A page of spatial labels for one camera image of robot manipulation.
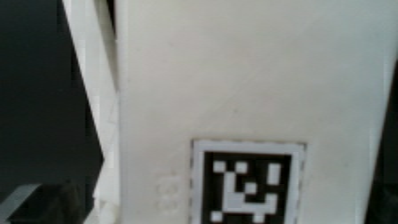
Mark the white cabinet body box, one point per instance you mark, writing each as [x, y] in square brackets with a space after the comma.
[88, 14]

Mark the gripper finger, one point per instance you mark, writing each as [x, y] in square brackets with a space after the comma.
[44, 204]

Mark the white cabinet top block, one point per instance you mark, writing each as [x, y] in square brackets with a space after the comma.
[255, 81]

